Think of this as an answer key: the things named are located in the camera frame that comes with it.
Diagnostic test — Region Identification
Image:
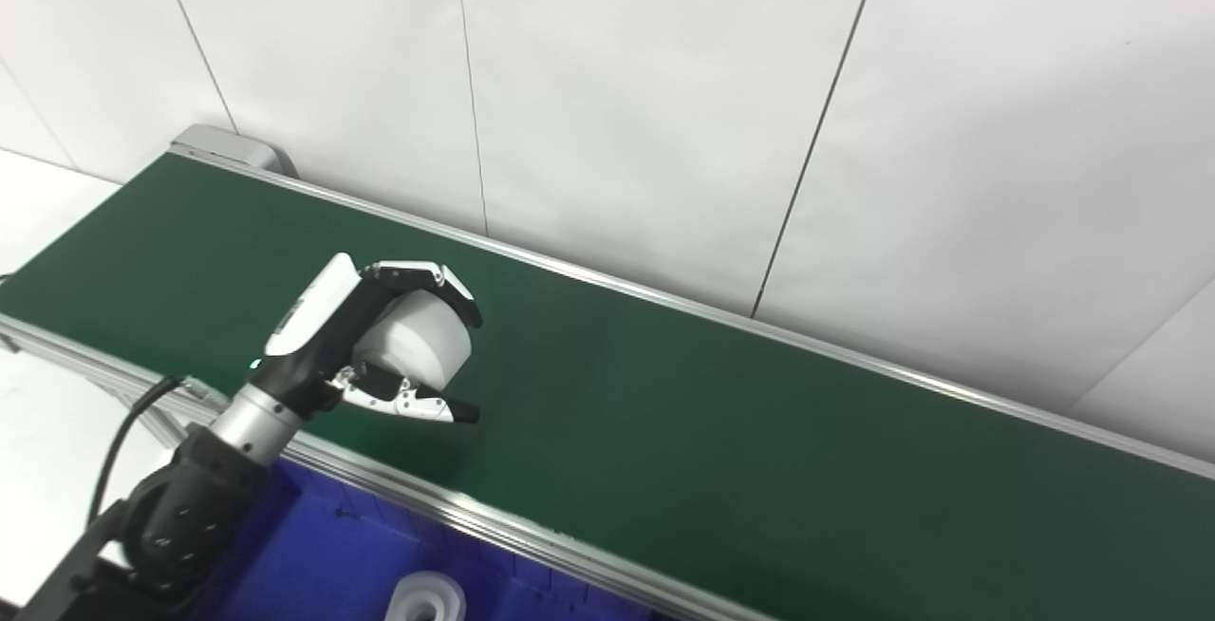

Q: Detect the white cylindrical plastic part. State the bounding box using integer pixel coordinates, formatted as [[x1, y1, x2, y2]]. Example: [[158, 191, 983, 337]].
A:
[[353, 291, 473, 389]]

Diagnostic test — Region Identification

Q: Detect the green conveyor belt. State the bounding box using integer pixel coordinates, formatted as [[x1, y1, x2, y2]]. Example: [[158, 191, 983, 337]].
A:
[[0, 122, 1215, 621], [0, 151, 1215, 621]]

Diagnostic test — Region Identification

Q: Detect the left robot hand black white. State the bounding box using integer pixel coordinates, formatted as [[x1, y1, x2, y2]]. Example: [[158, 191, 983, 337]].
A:
[[252, 254, 483, 424]]

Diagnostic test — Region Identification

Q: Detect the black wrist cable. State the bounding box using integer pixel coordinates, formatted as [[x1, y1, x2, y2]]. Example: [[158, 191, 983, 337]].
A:
[[87, 374, 191, 527]]

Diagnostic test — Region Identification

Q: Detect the white part with round hole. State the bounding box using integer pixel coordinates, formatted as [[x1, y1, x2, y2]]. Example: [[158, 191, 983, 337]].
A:
[[384, 572, 468, 621]]

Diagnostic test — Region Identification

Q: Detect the blue plastic bin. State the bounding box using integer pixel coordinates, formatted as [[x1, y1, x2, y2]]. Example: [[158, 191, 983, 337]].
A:
[[185, 460, 656, 621]]

